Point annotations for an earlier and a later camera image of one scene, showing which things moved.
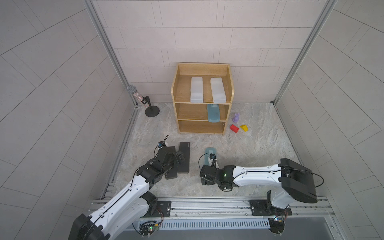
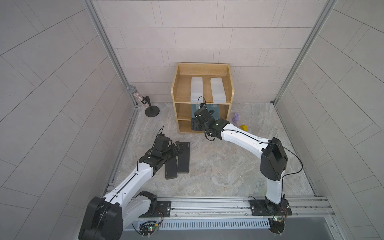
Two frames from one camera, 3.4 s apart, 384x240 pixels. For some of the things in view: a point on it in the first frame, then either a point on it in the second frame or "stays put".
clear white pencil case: (196, 90) stays put
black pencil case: (183, 156) stays put
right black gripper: (205, 181) → (195, 122)
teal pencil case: (213, 114) stays put
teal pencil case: (207, 150) → (194, 108)
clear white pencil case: (219, 95) stays put
